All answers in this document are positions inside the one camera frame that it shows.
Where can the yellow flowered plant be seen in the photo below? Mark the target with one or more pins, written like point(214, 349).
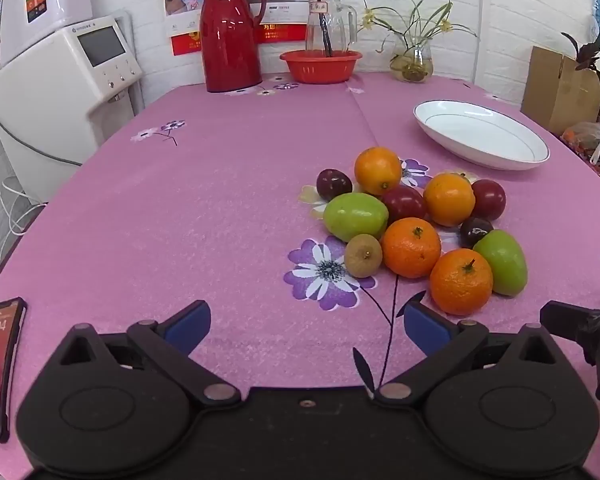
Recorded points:
point(414, 40)

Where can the red plastic basin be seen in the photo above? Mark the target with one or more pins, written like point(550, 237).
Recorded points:
point(320, 72)

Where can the purple leaf plant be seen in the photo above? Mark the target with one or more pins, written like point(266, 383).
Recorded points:
point(587, 52)

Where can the clear plastic bag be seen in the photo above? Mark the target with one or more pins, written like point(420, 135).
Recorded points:
point(590, 135)

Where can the black stick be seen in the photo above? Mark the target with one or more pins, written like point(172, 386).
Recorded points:
point(325, 35)

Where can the dark purple passion fruit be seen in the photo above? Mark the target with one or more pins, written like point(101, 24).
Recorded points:
point(475, 232)
point(333, 184)

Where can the large green apple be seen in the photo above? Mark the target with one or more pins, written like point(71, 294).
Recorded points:
point(356, 216)

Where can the cardboard box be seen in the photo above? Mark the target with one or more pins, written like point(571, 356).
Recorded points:
point(555, 90)

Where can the red thermos jug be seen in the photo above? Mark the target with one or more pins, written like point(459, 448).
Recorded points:
point(230, 35)

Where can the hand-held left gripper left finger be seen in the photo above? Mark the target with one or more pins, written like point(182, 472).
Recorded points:
point(190, 325)

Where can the red plum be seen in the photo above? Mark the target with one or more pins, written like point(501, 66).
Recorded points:
point(491, 199)
point(405, 202)

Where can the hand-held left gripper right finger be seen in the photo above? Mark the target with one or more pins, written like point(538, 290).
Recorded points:
point(425, 327)

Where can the glass vase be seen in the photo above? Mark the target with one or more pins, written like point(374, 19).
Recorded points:
point(411, 67)

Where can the tangerine with stem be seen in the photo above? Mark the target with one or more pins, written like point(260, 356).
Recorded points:
point(411, 247)
point(461, 281)

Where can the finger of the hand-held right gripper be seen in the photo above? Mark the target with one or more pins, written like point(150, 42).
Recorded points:
point(562, 317)

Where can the white oval plate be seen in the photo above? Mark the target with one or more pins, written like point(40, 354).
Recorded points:
point(480, 135)

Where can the brown kiwi fruit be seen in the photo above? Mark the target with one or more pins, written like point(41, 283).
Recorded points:
point(363, 255)

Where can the small green apple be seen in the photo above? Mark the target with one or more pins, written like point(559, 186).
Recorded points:
point(505, 265)

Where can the pink floral tablecloth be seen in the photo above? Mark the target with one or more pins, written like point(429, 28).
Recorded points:
point(205, 210)

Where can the glass pitcher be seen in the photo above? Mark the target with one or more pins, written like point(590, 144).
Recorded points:
point(340, 25)

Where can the white wall pipe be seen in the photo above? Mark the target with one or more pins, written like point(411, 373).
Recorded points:
point(480, 10)

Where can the white water dispenser with screen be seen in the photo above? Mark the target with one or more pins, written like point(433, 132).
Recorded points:
point(45, 110)

